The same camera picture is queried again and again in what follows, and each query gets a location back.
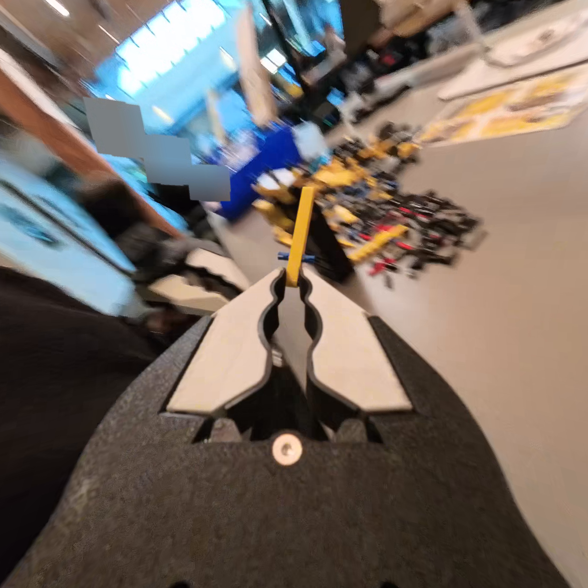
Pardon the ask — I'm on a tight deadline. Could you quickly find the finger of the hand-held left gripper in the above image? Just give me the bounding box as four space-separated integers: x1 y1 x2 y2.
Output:
184 247 252 293
147 275 231 316

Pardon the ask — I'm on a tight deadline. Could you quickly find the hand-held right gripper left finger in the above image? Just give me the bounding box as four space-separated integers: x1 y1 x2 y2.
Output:
165 268 287 428

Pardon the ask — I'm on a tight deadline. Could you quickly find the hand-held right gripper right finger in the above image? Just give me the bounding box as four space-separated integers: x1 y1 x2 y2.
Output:
298 266 413 430

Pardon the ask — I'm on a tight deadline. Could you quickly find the yellow toy brick assembly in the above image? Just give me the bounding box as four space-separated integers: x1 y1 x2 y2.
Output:
252 168 322 246

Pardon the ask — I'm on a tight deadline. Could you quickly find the long yellow beam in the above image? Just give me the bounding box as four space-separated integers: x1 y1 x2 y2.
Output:
285 185 316 288

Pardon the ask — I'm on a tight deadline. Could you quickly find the black rectangular block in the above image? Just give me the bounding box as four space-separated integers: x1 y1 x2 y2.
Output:
294 202 355 284

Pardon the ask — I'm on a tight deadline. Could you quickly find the blue plastic bin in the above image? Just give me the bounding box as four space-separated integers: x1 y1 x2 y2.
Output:
216 122 306 221

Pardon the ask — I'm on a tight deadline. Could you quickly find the person's dark sweater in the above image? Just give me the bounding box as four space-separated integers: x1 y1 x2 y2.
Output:
0 266 194 566

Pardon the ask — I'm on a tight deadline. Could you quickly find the pile of mixed toy bricks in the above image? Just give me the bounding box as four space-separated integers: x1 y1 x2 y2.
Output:
253 122 423 258

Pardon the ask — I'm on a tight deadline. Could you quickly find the pile of black red pins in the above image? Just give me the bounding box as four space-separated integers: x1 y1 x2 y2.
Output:
363 190 488 283

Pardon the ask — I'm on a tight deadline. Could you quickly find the printed instruction sheet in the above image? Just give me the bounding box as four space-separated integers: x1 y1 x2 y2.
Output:
416 69 588 149

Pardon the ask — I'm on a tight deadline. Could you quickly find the wooden post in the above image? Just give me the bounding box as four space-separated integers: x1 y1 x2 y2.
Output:
0 69 184 239

